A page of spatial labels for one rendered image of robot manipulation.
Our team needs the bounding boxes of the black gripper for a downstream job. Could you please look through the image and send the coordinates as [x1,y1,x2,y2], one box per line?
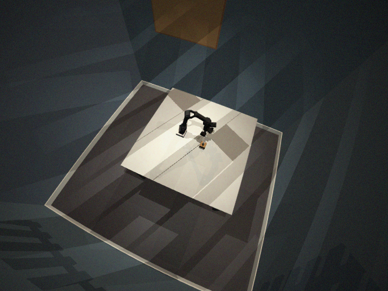
[200,127,208,137]

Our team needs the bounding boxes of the brown wooden block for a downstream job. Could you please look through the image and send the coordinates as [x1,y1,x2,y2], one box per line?
[199,141,207,149]

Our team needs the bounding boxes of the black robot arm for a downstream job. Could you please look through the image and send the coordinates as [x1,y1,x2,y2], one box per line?
[178,109,217,135]

